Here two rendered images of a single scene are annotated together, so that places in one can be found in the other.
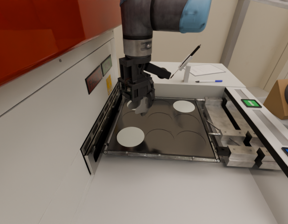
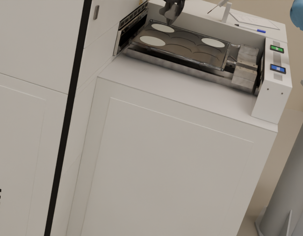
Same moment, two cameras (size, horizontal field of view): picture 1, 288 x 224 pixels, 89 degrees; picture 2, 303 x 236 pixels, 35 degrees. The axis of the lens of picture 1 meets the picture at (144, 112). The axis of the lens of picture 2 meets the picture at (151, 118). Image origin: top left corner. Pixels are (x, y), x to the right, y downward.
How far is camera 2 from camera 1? 1.41 m
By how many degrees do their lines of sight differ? 10
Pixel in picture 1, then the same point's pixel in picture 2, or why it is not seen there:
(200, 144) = (213, 61)
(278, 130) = (281, 62)
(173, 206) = (176, 87)
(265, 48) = not seen: outside the picture
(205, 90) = (242, 36)
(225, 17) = not seen: outside the picture
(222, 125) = not seen: hidden behind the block
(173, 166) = (184, 76)
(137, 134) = (159, 41)
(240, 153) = (243, 70)
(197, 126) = (217, 54)
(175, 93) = (209, 32)
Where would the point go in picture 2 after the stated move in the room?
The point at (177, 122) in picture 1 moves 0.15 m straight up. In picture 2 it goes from (199, 47) to (210, 11)
